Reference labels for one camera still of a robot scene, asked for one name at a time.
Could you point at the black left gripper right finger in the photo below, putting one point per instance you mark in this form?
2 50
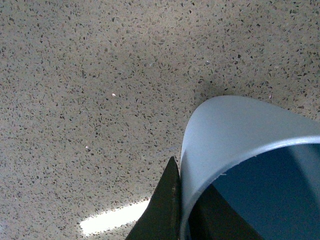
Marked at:
209 216

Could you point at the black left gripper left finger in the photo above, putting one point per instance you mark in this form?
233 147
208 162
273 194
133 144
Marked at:
161 219

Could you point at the blue plastic cup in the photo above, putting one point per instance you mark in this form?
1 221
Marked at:
264 160

